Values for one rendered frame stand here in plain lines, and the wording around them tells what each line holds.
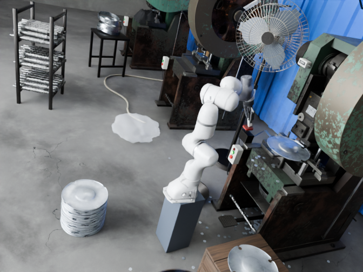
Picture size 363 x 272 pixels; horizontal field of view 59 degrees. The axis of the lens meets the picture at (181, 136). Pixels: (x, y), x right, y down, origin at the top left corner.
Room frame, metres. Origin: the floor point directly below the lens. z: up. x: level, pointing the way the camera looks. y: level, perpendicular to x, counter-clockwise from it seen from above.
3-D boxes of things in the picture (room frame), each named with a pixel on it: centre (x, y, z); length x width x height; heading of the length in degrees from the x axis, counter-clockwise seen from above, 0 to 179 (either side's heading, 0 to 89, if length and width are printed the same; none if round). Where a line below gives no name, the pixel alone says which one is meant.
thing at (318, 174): (1.79, -0.90, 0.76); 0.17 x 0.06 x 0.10; 28
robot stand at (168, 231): (1.57, -0.12, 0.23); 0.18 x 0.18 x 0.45; 35
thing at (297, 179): (1.93, -0.82, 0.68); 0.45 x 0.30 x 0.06; 28
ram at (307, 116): (1.91, -0.78, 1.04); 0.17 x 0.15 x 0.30; 118
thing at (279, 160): (1.85, -0.66, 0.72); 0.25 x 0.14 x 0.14; 118
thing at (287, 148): (1.87, -0.70, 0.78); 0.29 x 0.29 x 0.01
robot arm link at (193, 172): (1.54, -0.15, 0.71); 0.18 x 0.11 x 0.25; 48
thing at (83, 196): (1.53, 0.51, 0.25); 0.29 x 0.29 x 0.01
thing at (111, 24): (4.24, 1.29, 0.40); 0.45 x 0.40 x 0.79; 40
